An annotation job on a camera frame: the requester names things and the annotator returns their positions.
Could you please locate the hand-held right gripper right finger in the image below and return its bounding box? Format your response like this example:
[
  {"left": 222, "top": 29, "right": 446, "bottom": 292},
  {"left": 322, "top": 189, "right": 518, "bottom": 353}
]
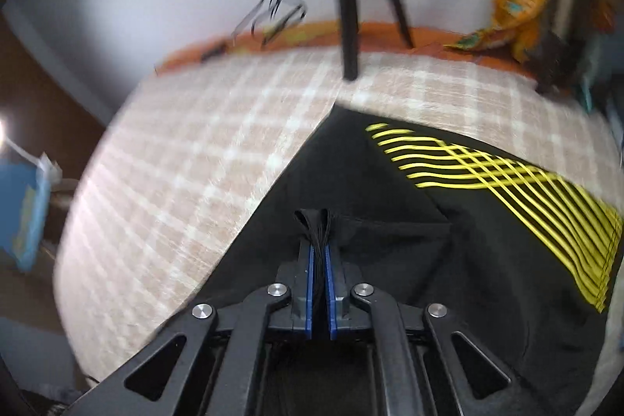
[{"left": 324, "top": 244, "right": 594, "bottom": 416}]

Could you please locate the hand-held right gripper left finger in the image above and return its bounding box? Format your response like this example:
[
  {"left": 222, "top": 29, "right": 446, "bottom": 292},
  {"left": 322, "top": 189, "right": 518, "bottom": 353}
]
[{"left": 69, "top": 242, "right": 314, "bottom": 416}]

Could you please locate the black shirt with yellow stripes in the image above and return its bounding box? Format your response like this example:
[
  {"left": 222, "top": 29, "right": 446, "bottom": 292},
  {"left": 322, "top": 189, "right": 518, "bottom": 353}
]
[{"left": 197, "top": 97, "right": 624, "bottom": 416}]

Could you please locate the beige checked bed sheet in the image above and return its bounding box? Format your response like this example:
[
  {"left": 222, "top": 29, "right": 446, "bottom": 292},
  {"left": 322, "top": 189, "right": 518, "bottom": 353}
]
[{"left": 53, "top": 50, "right": 624, "bottom": 416}]

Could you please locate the orange mattress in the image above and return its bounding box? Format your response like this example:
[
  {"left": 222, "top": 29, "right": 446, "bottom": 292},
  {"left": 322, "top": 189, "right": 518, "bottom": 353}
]
[{"left": 155, "top": 20, "right": 542, "bottom": 80}]

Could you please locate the blue box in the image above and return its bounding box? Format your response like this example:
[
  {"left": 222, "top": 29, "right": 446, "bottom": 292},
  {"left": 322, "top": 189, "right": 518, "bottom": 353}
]
[{"left": 0, "top": 152, "right": 62, "bottom": 273}]

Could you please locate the dark cloth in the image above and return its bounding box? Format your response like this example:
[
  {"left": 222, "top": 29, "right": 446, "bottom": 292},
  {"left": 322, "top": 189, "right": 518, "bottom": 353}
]
[{"left": 529, "top": 23, "right": 593, "bottom": 94}]

